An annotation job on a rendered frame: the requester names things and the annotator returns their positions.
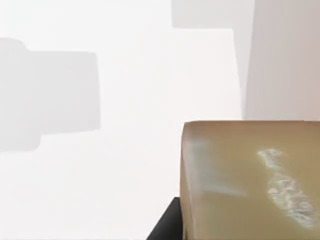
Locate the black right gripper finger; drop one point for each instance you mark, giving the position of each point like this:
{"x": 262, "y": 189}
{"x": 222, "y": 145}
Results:
{"x": 170, "y": 222}

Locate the tan block with white mark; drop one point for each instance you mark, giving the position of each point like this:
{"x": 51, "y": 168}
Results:
{"x": 250, "y": 182}

